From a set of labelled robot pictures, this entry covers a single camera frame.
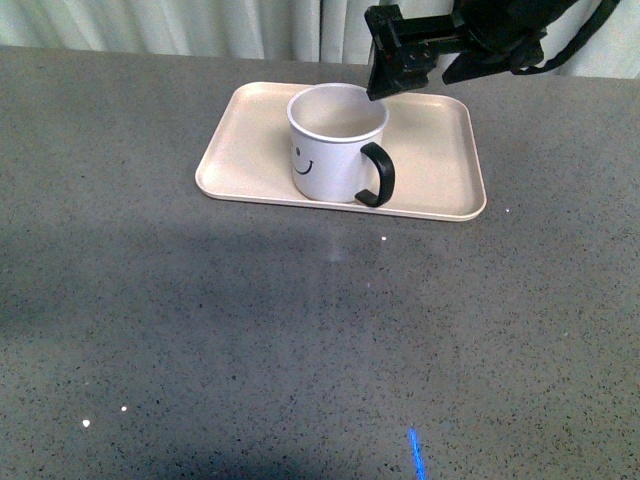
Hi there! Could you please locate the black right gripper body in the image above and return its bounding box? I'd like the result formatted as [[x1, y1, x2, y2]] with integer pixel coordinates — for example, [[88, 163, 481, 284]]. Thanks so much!
[[365, 1, 548, 72]]

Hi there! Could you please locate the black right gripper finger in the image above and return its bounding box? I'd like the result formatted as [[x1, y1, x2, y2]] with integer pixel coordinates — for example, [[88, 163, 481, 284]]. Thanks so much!
[[442, 51, 511, 84], [367, 47, 438, 101]]

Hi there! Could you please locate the white smiley face mug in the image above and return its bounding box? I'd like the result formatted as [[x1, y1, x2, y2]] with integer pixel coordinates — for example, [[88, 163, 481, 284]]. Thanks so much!
[[287, 83, 396, 208]]

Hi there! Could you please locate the beige rectangular plastic tray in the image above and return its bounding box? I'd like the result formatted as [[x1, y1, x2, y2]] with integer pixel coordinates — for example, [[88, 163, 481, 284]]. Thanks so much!
[[195, 82, 486, 222]]

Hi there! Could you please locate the black cable bundle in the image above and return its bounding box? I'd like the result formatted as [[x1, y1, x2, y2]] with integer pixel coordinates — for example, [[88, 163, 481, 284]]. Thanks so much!
[[509, 0, 624, 76]]

